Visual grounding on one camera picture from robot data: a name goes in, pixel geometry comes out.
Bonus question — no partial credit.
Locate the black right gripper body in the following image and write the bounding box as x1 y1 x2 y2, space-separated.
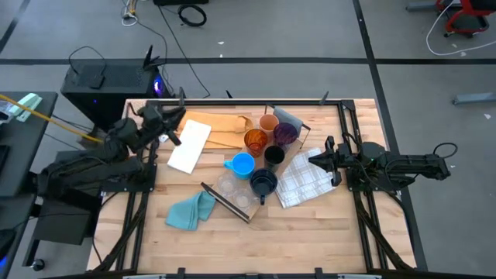
324 135 356 174

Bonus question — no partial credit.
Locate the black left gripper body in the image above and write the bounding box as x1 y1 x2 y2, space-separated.
137 102 168 135

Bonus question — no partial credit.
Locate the purple faceted tumbler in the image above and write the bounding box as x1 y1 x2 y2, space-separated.
273 122 299 148

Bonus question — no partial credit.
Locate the black cup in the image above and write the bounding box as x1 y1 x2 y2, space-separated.
263 145 286 172

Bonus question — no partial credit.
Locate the dark blue speckled enamel mug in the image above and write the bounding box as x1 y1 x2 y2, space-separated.
249 167 279 205

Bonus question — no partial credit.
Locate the tan paper cup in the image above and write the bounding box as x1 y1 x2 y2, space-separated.
258 113 280 135

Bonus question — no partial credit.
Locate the orange faceted tumbler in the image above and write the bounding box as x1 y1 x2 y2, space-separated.
243 128 269 158

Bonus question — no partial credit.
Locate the light blue mug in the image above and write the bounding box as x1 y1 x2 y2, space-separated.
223 152 256 181

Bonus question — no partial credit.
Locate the white checked towel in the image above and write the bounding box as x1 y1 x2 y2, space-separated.
275 146 337 209

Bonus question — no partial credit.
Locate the white napkin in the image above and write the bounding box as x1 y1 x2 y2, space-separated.
167 119 212 174

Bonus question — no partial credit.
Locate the black computer tower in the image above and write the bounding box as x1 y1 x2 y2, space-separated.
60 45 174 133

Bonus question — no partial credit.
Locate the grey cloth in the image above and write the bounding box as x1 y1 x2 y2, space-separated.
273 106 304 133

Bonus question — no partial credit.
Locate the teal cloth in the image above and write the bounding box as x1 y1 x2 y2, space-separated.
165 190 217 232

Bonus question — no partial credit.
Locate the mint green stapler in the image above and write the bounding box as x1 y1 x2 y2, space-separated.
9 92 43 123

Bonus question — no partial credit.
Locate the black desk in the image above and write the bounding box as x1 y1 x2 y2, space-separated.
0 91 59 198

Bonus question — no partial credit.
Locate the black metal stand base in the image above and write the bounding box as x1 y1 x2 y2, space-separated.
22 149 104 268

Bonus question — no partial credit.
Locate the red chair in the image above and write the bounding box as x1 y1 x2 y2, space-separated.
436 0 496 38

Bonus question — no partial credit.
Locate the black wire towel rack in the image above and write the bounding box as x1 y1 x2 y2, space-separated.
265 103 312 150

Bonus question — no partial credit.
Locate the black aluminium table frame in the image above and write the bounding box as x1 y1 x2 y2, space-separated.
87 96 427 274

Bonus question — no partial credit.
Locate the yellow strap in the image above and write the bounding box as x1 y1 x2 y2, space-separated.
0 94 105 144

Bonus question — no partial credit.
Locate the black coiled cable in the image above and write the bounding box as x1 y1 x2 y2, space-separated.
177 3 208 28

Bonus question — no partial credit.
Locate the black metal wire rack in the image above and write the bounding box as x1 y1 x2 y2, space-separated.
200 131 312 225

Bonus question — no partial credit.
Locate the white cable bundle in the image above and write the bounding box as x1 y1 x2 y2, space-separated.
121 0 140 27

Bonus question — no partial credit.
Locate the white floor cable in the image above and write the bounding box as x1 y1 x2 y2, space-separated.
425 0 496 57

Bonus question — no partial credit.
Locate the grey floor bracket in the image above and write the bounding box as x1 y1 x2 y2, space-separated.
452 91 496 105

